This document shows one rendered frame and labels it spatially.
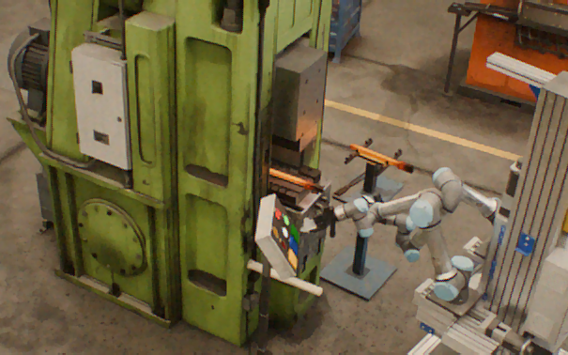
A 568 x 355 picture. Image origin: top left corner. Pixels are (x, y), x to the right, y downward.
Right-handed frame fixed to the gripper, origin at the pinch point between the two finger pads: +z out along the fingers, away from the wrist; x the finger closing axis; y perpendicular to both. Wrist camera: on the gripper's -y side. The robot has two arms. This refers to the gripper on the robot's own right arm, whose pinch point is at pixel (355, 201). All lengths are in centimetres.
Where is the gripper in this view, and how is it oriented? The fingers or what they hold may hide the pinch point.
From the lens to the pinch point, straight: 442.1
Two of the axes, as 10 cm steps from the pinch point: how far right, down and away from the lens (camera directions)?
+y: -0.5, 8.2, 5.7
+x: 4.8, -4.8, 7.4
